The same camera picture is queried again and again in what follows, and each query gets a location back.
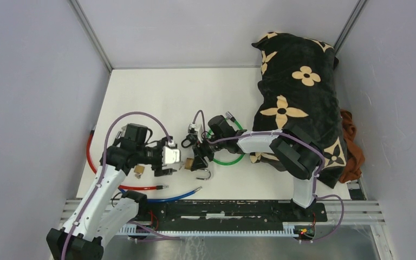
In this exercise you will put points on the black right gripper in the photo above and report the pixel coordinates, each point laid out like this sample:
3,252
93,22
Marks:
200,151

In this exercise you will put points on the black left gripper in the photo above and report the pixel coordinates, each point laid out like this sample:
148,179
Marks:
158,169

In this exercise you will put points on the green cable lock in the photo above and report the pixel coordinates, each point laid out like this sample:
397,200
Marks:
229,116

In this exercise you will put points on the black padlock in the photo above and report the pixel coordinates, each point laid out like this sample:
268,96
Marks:
189,141

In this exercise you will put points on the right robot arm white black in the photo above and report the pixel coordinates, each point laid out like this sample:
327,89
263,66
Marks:
298,152

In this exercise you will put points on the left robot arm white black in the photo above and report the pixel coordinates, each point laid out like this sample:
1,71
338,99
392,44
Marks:
87,232

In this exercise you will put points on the small brass padlock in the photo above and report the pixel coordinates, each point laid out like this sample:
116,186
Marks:
138,171

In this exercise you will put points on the black floral pillow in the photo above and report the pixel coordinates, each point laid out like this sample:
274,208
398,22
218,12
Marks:
298,89

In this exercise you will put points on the brown cloth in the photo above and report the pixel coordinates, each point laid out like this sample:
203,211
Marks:
355,157

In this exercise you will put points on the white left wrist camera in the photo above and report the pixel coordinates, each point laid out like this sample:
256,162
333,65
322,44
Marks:
171,154

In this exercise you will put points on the red cable lock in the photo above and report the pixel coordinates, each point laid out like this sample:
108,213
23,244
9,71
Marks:
121,188

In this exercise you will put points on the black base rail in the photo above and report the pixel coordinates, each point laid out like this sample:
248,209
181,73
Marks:
231,218

